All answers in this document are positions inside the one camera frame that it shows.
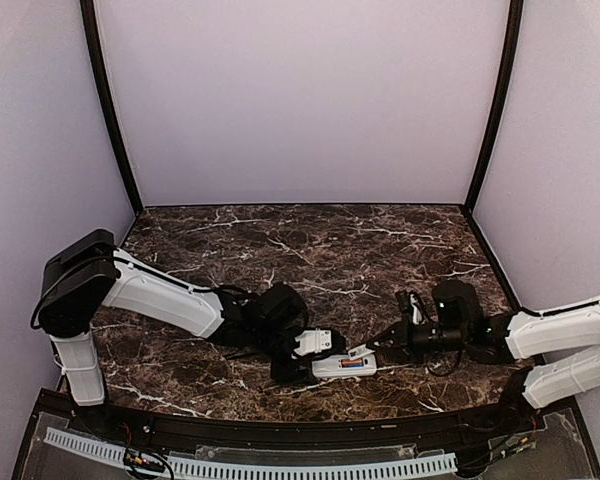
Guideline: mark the white slotted cable duct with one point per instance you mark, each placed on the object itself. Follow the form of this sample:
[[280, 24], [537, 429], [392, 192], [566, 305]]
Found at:
[[181, 467]]

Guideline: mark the black front rail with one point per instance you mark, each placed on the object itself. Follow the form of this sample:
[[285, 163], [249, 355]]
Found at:
[[464, 429]]

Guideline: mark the white remote control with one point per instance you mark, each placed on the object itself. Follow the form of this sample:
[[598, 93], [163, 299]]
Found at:
[[330, 367]]

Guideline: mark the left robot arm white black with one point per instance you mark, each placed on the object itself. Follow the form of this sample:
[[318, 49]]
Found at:
[[93, 275]]

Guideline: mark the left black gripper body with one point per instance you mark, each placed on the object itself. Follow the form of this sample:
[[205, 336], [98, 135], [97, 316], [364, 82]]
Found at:
[[286, 375]]

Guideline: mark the left black frame post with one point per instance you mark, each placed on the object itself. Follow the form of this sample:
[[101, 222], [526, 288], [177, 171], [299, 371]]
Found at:
[[98, 67]]

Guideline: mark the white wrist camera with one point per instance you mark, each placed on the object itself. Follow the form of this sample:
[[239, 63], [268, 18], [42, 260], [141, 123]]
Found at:
[[314, 342], [411, 307]]

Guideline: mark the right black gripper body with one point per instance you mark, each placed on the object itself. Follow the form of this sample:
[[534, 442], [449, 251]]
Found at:
[[408, 352]]

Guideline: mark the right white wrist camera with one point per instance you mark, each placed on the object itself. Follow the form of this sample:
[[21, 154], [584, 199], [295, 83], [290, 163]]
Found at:
[[411, 307]]

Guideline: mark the white battery cover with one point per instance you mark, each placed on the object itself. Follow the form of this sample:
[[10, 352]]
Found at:
[[359, 352]]

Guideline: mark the right black frame post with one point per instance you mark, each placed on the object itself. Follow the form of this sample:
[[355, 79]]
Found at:
[[504, 74]]

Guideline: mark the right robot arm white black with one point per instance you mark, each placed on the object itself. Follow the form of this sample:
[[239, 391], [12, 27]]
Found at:
[[461, 326]]

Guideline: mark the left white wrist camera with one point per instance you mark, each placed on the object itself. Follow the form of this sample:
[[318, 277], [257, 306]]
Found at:
[[314, 342]]

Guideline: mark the black frame post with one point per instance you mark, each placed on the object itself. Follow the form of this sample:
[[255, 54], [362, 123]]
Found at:
[[98, 67], [504, 74]]

